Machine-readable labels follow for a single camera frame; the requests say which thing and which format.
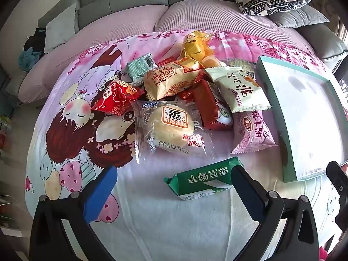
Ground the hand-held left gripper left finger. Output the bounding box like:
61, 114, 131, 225
29, 165, 118, 261

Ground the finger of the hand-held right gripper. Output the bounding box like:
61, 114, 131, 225
326, 161, 348, 223

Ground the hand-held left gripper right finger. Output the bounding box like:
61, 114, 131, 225
230, 165, 320, 261

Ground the green snack packet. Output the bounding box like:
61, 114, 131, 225
163, 157, 244, 201

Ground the pink roll cake packet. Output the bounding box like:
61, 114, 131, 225
231, 109, 278, 155

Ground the teal cardboard box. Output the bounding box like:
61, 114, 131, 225
256, 56, 348, 182

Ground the clear steamed cake packet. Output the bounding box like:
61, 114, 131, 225
131, 100, 214, 164

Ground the dark red biscuit packet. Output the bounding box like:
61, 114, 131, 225
193, 81, 234, 130

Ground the red triangular snack packet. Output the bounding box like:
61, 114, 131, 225
91, 79, 146, 117

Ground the cream rice cracker packet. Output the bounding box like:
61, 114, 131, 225
204, 67, 272, 113

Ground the small green patterned packet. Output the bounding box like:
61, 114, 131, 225
231, 60, 257, 78

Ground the teal white barcode packet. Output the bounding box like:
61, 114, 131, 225
125, 53, 158, 83

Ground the orange roll cake packet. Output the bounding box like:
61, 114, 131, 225
143, 59, 207, 101

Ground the round orange cake packet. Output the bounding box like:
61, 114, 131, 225
201, 56, 226, 68

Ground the yellow bread packet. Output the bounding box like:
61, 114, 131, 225
182, 30, 215, 62

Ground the printed cartoon blanket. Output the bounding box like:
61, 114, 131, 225
24, 30, 348, 261

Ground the teal cloth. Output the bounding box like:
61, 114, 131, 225
18, 49, 37, 72

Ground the dark clothing pile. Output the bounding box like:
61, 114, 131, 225
24, 28, 47, 52

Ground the pale grey pillow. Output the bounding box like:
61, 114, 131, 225
43, 3, 79, 54

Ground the pink sofa seat cushion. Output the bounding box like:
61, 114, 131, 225
154, 0, 313, 52
18, 4, 169, 104

